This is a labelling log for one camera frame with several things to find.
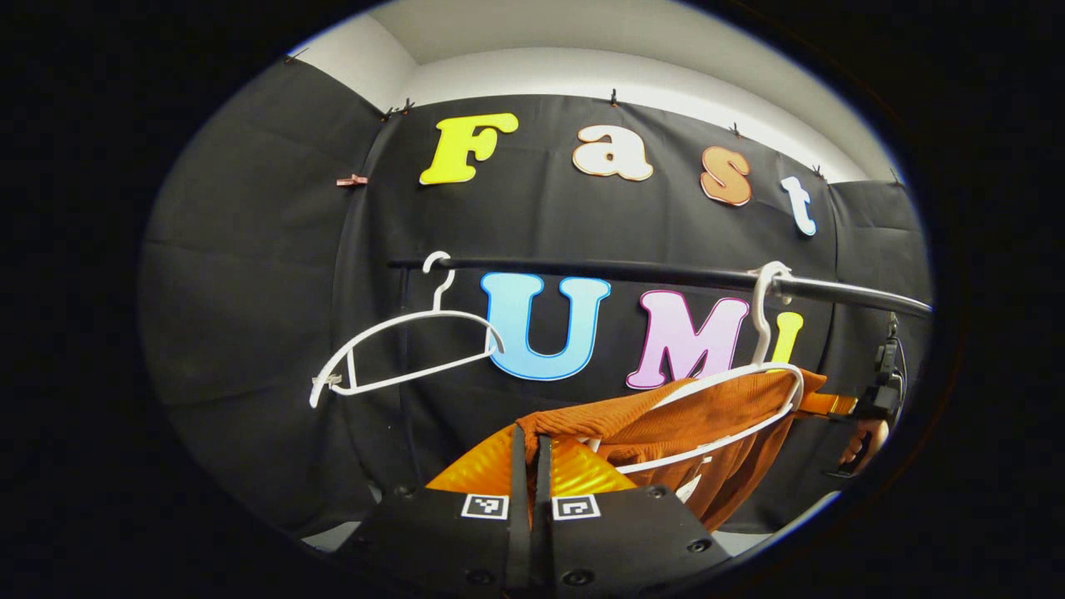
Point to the red backdrop clip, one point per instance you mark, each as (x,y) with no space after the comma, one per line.
(354,180)

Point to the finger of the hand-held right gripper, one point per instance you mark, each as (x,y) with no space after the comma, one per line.
(832,404)

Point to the black backdrop cloth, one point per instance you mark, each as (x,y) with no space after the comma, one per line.
(250,291)

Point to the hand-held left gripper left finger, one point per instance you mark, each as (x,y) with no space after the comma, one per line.
(519,549)

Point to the black metal clothes rack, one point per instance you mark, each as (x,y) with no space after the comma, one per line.
(666,273)

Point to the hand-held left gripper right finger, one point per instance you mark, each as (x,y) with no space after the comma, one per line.
(542,549)

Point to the white plastic clothes hanger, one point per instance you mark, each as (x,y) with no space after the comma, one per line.
(759,329)
(439,313)

